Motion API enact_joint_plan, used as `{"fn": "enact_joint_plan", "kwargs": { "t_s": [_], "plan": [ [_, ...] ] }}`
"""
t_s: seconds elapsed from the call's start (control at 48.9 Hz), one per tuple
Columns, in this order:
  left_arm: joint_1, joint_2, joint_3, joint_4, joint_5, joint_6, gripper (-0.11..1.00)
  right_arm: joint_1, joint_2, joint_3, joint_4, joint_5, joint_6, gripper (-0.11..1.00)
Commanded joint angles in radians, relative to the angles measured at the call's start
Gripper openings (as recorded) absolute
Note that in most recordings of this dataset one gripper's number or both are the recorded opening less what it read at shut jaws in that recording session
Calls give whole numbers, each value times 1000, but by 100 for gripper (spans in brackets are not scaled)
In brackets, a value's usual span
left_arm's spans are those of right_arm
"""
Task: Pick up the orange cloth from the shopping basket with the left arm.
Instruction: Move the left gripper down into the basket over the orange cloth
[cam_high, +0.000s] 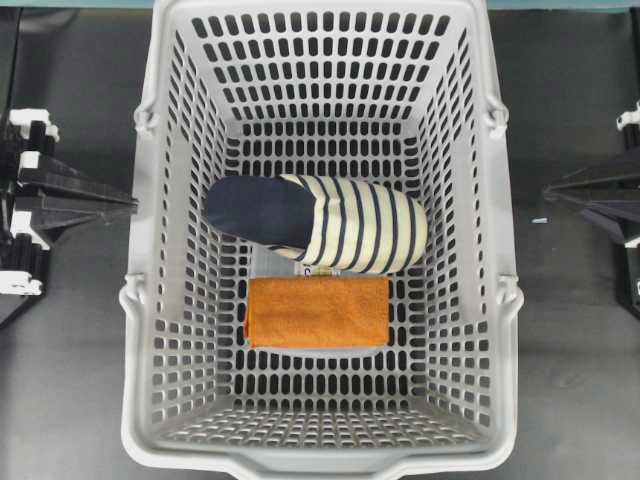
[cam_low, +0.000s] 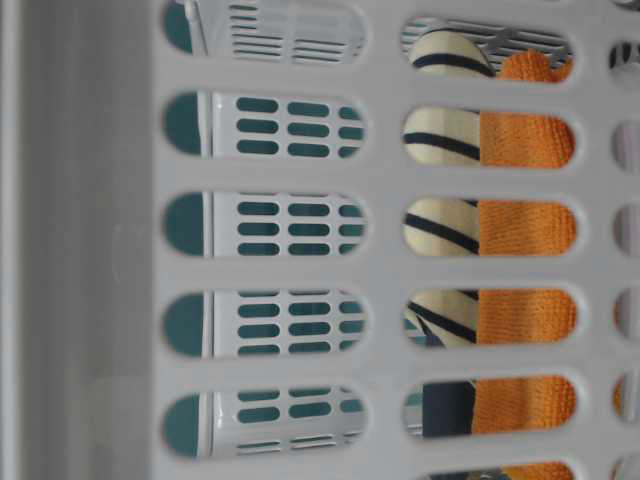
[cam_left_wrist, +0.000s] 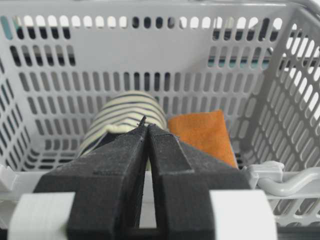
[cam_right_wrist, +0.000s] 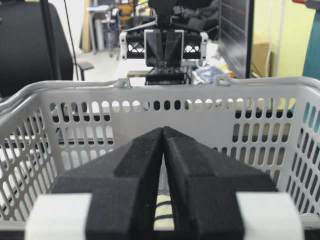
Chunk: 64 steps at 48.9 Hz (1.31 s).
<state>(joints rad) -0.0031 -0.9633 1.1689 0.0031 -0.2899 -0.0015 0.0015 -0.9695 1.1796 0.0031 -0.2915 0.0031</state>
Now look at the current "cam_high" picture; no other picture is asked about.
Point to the grey plastic shopping basket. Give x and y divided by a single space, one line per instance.
404 94

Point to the white package under cloth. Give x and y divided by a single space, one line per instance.
264 264

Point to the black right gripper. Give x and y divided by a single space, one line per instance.
608 197

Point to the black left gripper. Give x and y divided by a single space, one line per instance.
40 194

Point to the orange folded cloth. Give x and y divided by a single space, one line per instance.
321 312

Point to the striped navy cream slipper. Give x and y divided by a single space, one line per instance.
331 222

